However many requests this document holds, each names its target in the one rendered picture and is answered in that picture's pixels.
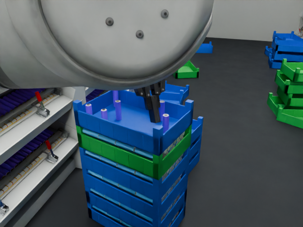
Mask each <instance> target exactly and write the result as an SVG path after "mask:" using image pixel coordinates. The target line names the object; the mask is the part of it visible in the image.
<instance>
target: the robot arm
mask: <svg viewBox="0 0 303 227"><path fill-rule="evenodd" d="M213 4H214V0H0V90H2V89H32V88H55V87H73V86H84V87H88V88H92V89H99V90H109V91H123V90H131V89H134V91H135V94H136V96H140V97H143V98H144V103H145V108H146V110H149V116H150V121H151V122H152V123H159V122H161V120H160V114H159V109H158V108H160V106H161V105H160V99H159V96H160V95H161V93H162V92H164V91H165V79H166V78H167V77H168V76H170V75H172V74H173V73H175V72H176V71H177V70H179V69H180V68H181V67H183V66H184V65H185V64H186V63H187V62H188V61H189V60H190V59H191V58H192V57H193V55H194V54H195V53H196V52H197V50H198V49H199V47H200V46H201V44H202V43H203V42H204V40H205V38H206V36H207V34H208V32H209V30H210V28H211V24H212V17H213V14H212V10H213ZM149 86H150V89H151V94H152V95H151V94H150V89H149Z"/></svg>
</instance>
